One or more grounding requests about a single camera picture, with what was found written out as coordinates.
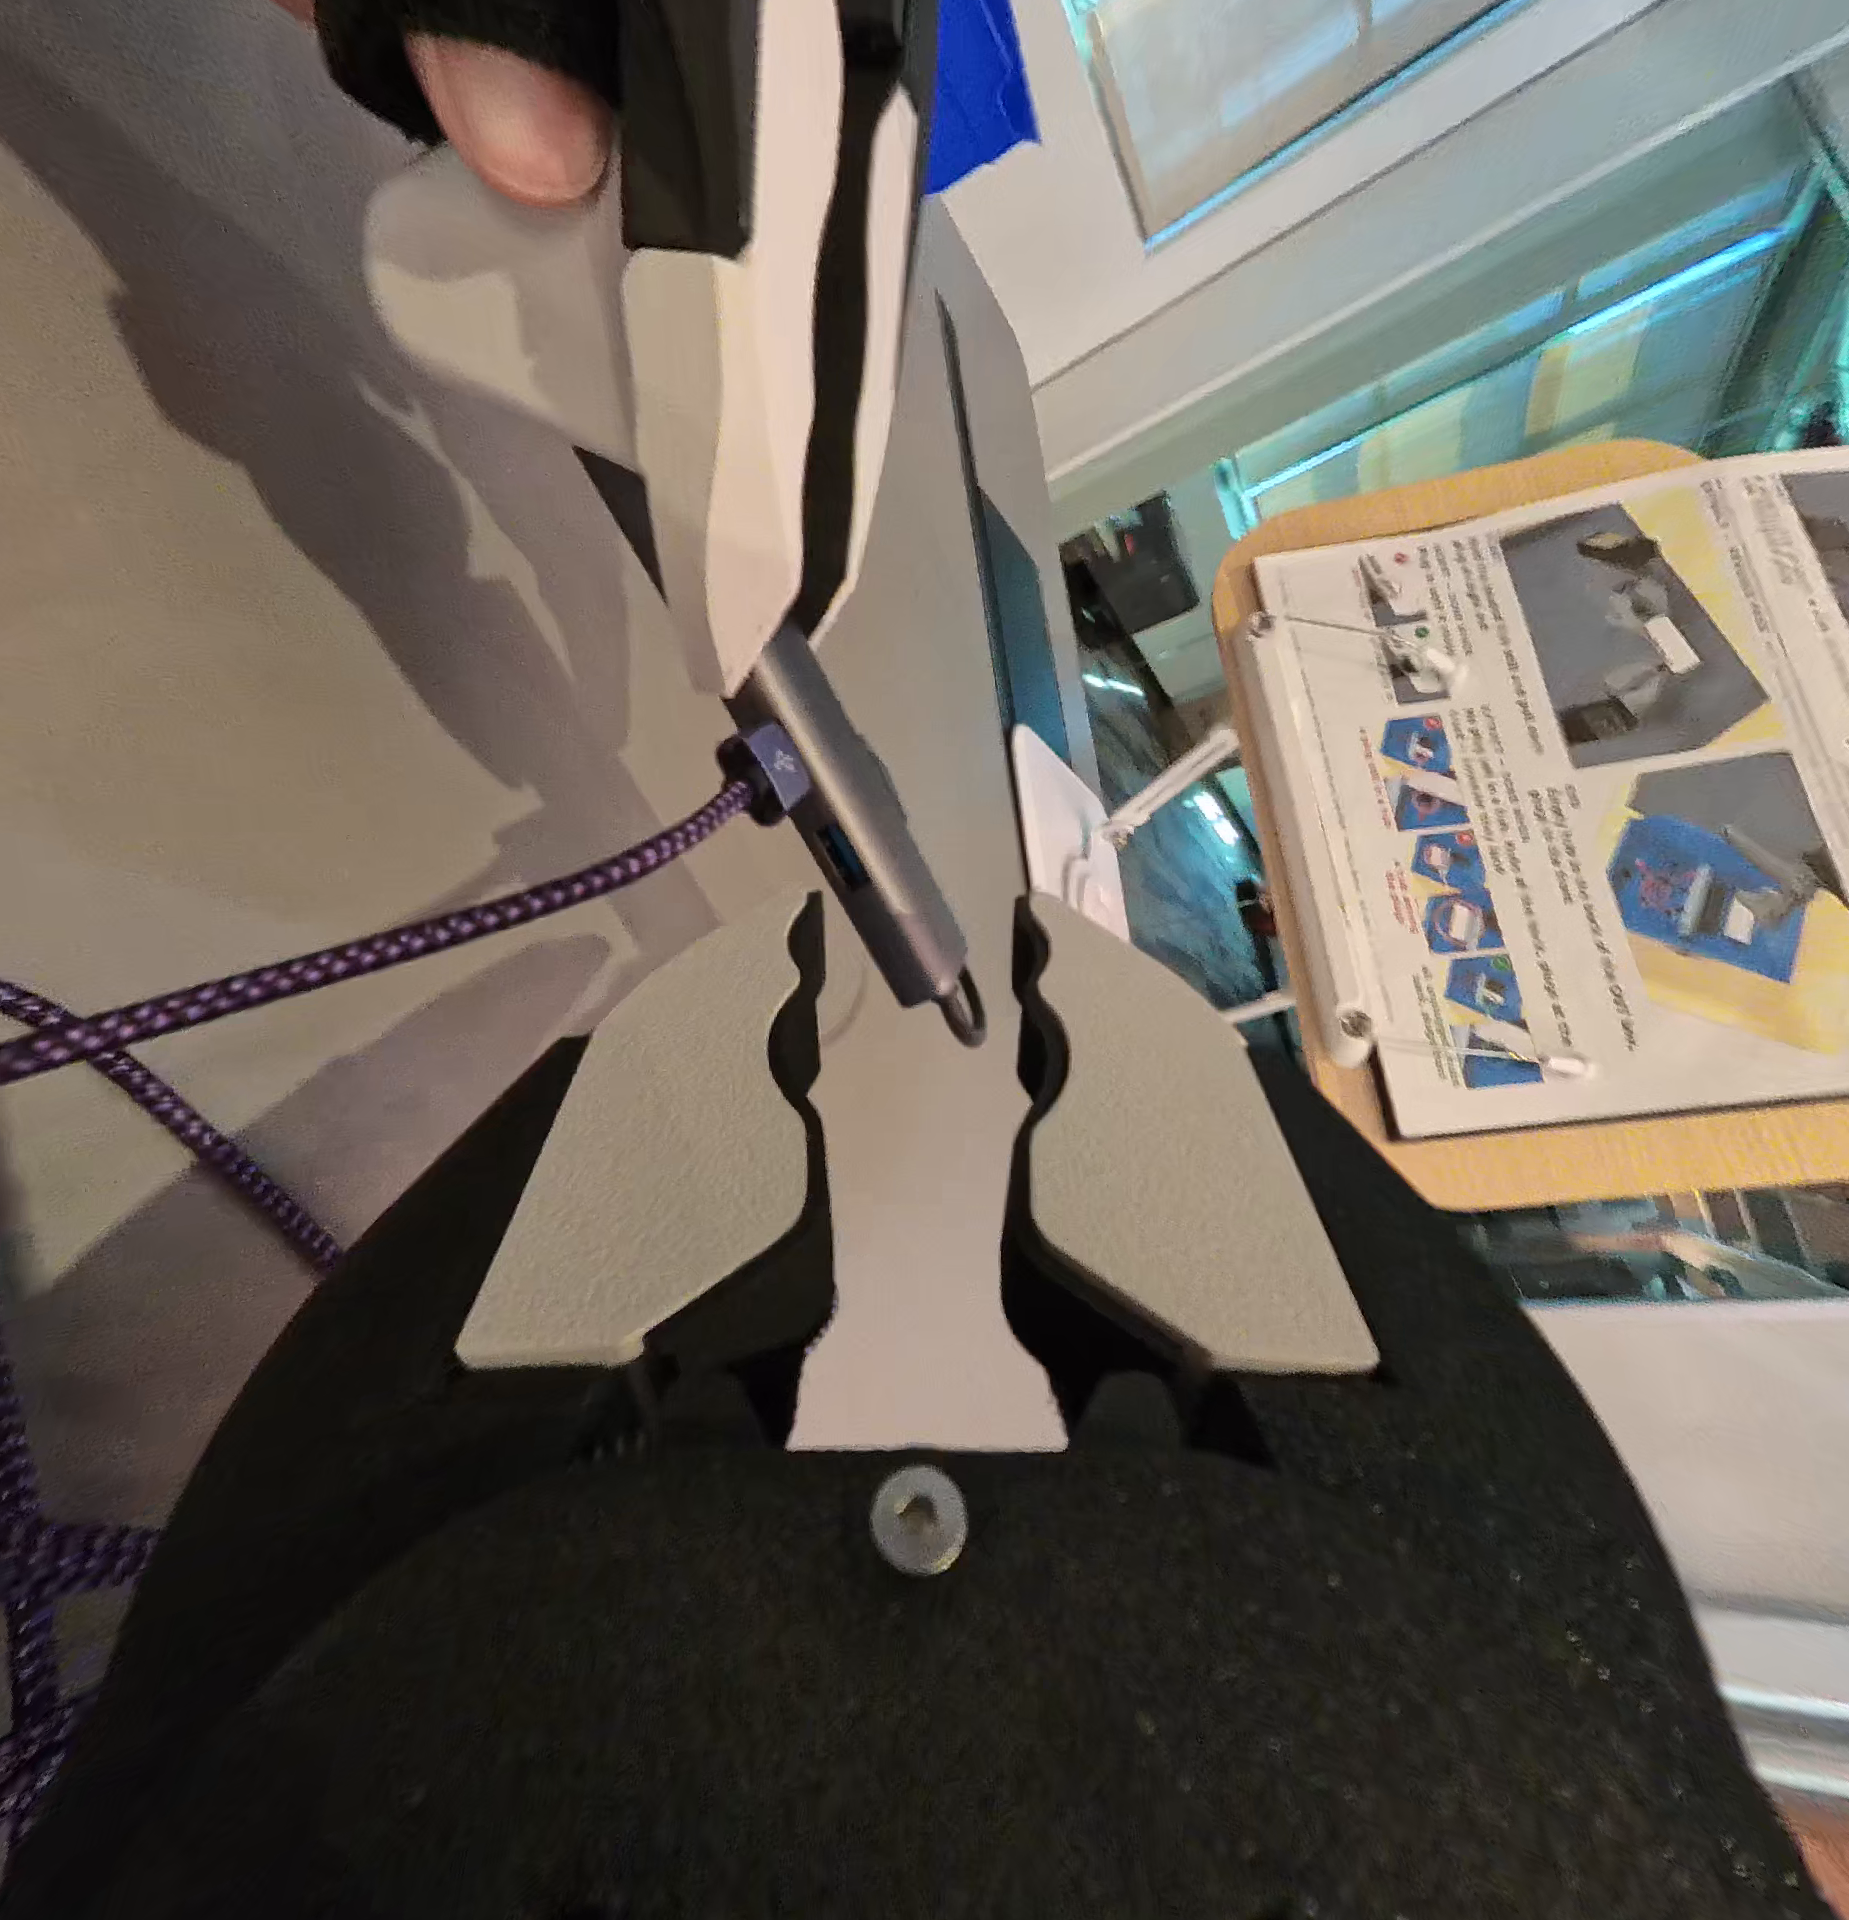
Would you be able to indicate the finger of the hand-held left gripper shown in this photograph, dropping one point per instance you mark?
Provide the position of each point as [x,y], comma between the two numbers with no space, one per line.
[883,300]
[714,451]

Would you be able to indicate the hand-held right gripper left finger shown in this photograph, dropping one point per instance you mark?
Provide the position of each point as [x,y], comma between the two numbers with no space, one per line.
[653,1186]

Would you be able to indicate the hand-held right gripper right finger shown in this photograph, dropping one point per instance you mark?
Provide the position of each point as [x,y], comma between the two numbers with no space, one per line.
[1178,1201]

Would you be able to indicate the blue plastic bin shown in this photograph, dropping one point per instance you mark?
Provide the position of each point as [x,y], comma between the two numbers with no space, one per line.
[975,107]

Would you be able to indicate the grey USB hub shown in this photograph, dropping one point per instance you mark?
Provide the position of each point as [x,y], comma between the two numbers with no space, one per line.
[862,811]

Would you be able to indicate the grey desk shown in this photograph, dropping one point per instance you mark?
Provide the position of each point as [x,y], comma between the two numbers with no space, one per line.
[189,600]

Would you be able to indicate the person's left hand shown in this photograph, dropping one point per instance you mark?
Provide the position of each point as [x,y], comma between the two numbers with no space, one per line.
[520,135]

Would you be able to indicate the instruction sheet on stand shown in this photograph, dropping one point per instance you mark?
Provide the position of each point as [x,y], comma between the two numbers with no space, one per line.
[1539,1171]

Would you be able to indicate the black equipment case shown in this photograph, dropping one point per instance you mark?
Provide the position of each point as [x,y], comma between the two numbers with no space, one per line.
[1155,562]

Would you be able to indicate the large glass window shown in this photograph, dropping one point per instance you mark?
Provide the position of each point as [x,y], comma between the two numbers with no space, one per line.
[1284,92]

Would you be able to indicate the printed instruction sheet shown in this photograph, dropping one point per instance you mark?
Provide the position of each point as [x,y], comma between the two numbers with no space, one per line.
[1614,902]

